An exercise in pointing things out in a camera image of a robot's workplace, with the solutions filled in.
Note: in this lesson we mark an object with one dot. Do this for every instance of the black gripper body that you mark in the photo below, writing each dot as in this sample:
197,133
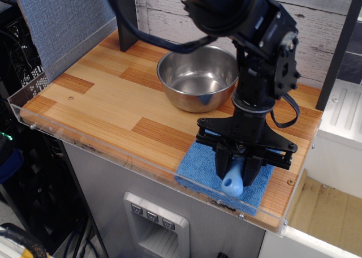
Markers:
248,134

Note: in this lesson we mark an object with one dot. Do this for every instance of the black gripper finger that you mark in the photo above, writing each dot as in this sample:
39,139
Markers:
251,169
223,158

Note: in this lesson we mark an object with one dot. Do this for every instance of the blue handled grey spoon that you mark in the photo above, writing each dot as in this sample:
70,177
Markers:
232,184

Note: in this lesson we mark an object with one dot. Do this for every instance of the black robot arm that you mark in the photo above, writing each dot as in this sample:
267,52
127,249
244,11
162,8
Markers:
265,37

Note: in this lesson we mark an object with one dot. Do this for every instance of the blue folded cloth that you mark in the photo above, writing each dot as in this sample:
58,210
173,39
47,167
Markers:
197,171

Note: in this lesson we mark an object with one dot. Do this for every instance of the stainless steel bowl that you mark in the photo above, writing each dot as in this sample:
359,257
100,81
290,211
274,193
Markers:
200,81

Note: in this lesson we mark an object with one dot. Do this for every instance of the silver toy fridge cabinet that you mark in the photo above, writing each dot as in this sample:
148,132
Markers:
103,184

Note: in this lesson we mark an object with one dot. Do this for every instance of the white toy sink unit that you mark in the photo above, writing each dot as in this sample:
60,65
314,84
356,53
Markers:
326,213

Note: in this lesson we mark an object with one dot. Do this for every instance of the grey ice dispenser panel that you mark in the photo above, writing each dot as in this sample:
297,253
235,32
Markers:
156,231

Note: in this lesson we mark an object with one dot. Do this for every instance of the blue fabric panel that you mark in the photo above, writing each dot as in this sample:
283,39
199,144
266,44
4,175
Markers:
63,31

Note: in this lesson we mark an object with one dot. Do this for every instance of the black right post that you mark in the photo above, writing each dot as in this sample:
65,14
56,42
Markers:
338,56

